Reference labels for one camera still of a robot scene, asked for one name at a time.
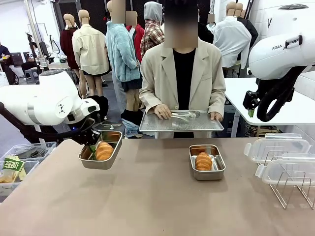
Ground grey metal pole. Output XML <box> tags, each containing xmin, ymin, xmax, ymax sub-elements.
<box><xmin>24</xmin><ymin>0</ymin><xmax>44</xmax><ymax>72</ymax></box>

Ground mannequin with white collar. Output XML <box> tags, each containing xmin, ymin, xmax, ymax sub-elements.
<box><xmin>206</xmin><ymin>14</ymin><xmax>217</xmax><ymax>32</ymax></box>

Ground black camera tripod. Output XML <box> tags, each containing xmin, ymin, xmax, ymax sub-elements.
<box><xmin>26</xmin><ymin>31</ymin><xmax>42</xmax><ymax>74</ymax></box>

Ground clear plastic locking lid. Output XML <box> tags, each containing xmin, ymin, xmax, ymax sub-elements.
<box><xmin>243</xmin><ymin>133</ymin><xmax>312</xmax><ymax>165</ymax></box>
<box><xmin>255</xmin><ymin>153</ymin><xmax>315</xmax><ymax>187</ymax></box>

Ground mannequin in maroon dress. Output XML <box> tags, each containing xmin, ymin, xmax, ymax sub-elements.
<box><xmin>60</xmin><ymin>13</ymin><xmax>87</xmax><ymax>99</ymax></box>

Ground mannequin in plaid hooded shirt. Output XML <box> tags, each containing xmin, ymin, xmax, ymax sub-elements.
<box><xmin>140</xmin><ymin>1</ymin><xmax>165</xmax><ymax>59</ymax></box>

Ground perforated metal baking tray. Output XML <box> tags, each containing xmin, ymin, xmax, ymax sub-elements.
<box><xmin>138</xmin><ymin>109</ymin><xmax>224</xmax><ymax>133</ymax></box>

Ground person's left forearm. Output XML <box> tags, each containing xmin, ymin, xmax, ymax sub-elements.
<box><xmin>208</xmin><ymin>86</ymin><xmax>226</xmax><ymax>116</ymax></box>

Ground white work table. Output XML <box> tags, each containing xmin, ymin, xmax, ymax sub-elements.
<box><xmin>223</xmin><ymin>77</ymin><xmax>315</xmax><ymax>138</ymax></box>

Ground dark stool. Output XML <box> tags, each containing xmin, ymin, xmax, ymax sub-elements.
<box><xmin>223</xmin><ymin>104</ymin><xmax>237</xmax><ymax>137</ymax></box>

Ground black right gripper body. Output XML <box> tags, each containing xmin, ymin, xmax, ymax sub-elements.
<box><xmin>243</xmin><ymin>90</ymin><xmax>260</xmax><ymax>110</ymax></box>

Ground person's left hand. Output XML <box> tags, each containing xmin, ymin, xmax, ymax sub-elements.
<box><xmin>209</xmin><ymin>111</ymin><xmax>223</xmax><ymax>122</ymax></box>

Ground mannequin in black jacket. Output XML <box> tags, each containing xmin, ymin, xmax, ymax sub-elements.
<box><xmin>235</xmin><ymin>2</ymin><xmax>259</xmax><ymax>50</ymax></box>

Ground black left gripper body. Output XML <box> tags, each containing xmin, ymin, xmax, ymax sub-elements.
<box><xmin>75</xmin><ymin>129</ymin><xmax>101</xmax><ymax>146</ymax></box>

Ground rectangular stainless steel container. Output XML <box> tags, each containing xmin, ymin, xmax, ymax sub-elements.
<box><xmin>78</xmin><ymin>130</ymin><xmax>123</xmax><ymax>170</ymax></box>
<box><xmin>189</xmin><ymin>144</ymin><xmax>226</xmax><ymax>181</ymax></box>

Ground clear bin with grey packets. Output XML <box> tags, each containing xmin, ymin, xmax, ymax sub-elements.
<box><xmin>4</xmin><ymin>142</ymin><xmax>57</xmax><ymax>163</ymax></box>

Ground wooden slatted crate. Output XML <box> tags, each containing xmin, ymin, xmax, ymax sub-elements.
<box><xmin>254</xmin><ymin>124</ymin><xmax>269</xmax><ymax>137</ymax></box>

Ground crumpled blue jeans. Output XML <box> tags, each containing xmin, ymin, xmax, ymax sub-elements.
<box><xmin>122</xmin><ymin>118</ymin><xmax>144</xmax><ymax>139</ymax></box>

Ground mannequin in black coat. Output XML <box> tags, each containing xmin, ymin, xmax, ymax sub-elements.
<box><xmin>197</xmin><ymin>8</ymin><xmax>214</xmax><ymax>45</ymax></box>

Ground golden croissant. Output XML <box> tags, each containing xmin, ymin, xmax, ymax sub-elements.
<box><xmin>195</xmin><ymin>151</ymin><xmax>213</xmax><ymax>172</ymax></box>
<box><xmin>95</xmin><ymin>141</ymin><xmax>114</xmax><ymax>161</ymax></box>

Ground person's right forearm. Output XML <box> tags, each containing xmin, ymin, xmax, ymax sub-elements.
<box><xmin>139</xmin><ymin>89</ymin><xmax>164</xmax><ymax>115</ymax></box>

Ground clear bin with snacks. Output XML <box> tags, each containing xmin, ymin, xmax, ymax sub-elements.
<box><xmin>0</xmin><ymin>159</ymin><xmax>40</xmax><ymax>203</ymax></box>

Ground mannequin in red jacket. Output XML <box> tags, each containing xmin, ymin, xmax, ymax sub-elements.
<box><xmin>125</xmin><ymin>11</ymin><xmax>145</xmax><ymax>64</ymax></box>

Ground green label snack bag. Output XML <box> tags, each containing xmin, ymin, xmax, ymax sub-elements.
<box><xmin>1</xmin><ymin>155</ymin><xmax>27</xmax><ymax>182</ymax></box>

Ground mannequin in cream jacket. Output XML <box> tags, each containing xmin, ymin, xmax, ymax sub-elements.
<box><xmin>71</xmin><ymin>9</ymin><xmax>111</xmax><ymax>98</ymax></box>

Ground person in beige blazer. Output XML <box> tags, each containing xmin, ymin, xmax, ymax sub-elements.
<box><xmin>139</xmin><ymin>0</ymin><xmax>226</xmax><ymax>139</ymax></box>

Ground black leg warmers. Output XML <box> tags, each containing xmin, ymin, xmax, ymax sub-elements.
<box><xmin>86</xmin><ymin>95</ymin><xmax>109</xmax><ymax>121</ymax></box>

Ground grey packets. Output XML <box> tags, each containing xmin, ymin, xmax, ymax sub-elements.
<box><xmin>16</xmin><ymin>147</ymin><xmax>47</xmax><ymax>159</ymax></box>

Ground silver metal tongs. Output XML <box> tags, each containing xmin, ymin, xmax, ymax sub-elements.
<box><xmin>169</xmin><ymin>110</ymin><xmax>201</xmax><ymax>121</ymax></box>

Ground person's right hand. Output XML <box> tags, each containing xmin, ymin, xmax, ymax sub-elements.
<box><xmin>154</xmin><ymin>104</ymin><xmax>173</xmax><ymax>119</ymax></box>

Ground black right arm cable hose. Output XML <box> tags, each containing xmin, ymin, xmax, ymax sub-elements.
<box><xmin>255</xmin><ymin>65</ymin><xmax>308</xmax><ymax>123</ymax></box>

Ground grey stool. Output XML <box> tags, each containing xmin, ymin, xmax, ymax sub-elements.
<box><xmin>24</xmin><ymin>68</ymin><xmax>40</xmax><ymax>84</ymax></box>

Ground mannequin in blue fleece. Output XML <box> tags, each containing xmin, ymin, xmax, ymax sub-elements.
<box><xmin>105</xmin><ymin>0</ymin><xmax>142</xmax><ymax>118</ymax></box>

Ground metal mannequin base plate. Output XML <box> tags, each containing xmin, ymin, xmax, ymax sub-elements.
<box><xmin>97</xmin><ymin>122</ymin><xmax>123</xmax><ymax>131</ymax></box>

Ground seated person in dark shirt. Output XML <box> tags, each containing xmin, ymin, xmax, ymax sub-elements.
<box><xmin>0</xmin><ymin>41</ymin><xmax>17</xmax><ymax>86</ymax></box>

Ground mannequin in white shirt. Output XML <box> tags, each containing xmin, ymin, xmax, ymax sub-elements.
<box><xmin>212</xmin><ymin>1</ymin><xmax>252</xmax><ymax>71</ymax></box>

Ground silver wire lid rack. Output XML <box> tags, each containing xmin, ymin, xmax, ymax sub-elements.
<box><xmin>257</xmin><ymin>149</ymin><xmax>315</xmax><ymax>209</ymax></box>

